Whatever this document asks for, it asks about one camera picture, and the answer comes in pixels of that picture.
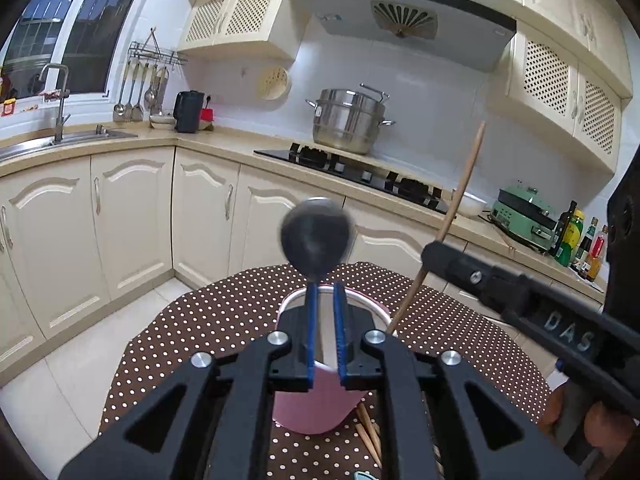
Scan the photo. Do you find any dark glass oil bottle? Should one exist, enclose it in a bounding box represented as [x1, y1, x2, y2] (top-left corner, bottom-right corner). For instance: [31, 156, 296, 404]
[550, 201, 578, 261]

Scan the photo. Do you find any steel sink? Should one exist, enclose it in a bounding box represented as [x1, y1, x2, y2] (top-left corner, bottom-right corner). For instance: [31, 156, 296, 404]
[0, 127, 138, 161]

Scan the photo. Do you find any range hood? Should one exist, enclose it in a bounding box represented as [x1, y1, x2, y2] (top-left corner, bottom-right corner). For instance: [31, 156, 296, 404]
[287, 0, 517, 73]

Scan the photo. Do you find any hanging steel ladle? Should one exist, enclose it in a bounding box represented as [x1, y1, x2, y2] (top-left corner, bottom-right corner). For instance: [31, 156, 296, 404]
[113, 62, 126, 122]

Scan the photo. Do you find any hanging steel strainer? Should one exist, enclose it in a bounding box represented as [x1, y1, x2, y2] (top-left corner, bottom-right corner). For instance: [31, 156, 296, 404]
[152, 66, 170, 116]

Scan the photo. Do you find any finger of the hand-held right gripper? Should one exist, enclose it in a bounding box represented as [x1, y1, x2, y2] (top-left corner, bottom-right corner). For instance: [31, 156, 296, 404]
[421, 240, 527, 311]

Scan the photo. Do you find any green electric cooker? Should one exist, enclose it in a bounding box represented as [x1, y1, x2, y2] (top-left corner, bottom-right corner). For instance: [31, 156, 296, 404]
[490, 185, 563, 253]

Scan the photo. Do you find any metal spoon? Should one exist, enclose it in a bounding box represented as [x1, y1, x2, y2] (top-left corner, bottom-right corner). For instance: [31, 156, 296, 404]
[280, 199, 357, 291]

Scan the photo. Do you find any beige kitchen countertop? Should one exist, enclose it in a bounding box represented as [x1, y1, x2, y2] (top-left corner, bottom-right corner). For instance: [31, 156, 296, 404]
[0, 127, 608, 306]

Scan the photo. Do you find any wire utensil rack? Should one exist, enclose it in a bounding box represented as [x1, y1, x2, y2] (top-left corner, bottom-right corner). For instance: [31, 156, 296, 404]
[127, 27, 190, 68]

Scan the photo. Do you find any brown polka-dot tablecloth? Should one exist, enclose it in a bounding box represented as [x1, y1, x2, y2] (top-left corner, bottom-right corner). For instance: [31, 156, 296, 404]
[97, 260, 553, 480]

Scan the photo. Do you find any thick wooden chopstick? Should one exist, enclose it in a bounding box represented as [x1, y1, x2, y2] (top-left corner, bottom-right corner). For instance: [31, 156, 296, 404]
[387, 121, 487, 335]

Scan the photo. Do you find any black electric kettle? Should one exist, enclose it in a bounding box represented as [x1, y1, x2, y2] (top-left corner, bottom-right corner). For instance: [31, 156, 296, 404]
[173, 90, 206, 134]

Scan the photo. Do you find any white bowl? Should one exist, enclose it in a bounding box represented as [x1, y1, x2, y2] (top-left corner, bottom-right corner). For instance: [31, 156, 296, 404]
[452, 191, 487, 219]

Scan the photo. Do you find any cream lattice wall cabinet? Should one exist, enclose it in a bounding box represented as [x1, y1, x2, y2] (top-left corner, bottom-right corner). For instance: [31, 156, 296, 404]
[177, 0, 301, 64]
[487, 22, 632, 176]

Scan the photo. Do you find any hanging steel turner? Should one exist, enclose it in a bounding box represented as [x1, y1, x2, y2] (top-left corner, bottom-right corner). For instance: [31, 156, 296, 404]
[132, 62, 145, 122]

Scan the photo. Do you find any pink cup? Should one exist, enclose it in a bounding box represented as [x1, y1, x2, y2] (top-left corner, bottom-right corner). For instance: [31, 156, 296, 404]
[271, 285, 393, 435]

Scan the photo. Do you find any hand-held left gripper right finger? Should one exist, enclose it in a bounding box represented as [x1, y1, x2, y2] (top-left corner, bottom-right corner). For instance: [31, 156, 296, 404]
[332, 280, 586, 480]

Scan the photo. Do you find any kitchen window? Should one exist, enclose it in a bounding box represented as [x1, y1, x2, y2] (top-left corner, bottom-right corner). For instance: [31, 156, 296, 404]
[0, 0, 168, 103]

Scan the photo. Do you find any dark sauce bottle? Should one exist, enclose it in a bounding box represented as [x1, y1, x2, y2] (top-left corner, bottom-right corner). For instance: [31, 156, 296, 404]
[575, 217, 599, 273]

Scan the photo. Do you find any red orange sauce bottle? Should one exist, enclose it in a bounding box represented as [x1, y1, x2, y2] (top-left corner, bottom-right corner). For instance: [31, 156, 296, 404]
[586, 225, 609, 282]

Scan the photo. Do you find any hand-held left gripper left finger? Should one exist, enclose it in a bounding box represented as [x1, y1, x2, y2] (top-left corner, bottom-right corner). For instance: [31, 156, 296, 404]
[59, 282, 321, 480]

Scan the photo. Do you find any black gas hob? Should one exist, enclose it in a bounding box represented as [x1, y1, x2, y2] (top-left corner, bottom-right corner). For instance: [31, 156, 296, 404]
[253, 142, 451, 215]

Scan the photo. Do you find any hanging slotted turner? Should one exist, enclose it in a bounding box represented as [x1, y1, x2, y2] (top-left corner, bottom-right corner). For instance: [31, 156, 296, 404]
[124, 62, 135, 121]

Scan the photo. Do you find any steel steamer pot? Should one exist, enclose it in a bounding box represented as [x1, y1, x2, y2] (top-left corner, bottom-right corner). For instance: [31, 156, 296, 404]
[306, 83, 396, 156]

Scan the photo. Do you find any steel faucet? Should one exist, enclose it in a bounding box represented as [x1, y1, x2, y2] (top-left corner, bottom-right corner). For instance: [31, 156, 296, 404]
[39, 63, 72, 143]

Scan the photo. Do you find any person's right hand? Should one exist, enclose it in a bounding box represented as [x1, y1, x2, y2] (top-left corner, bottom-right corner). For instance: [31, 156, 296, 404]
[539, 385, 640, 468]

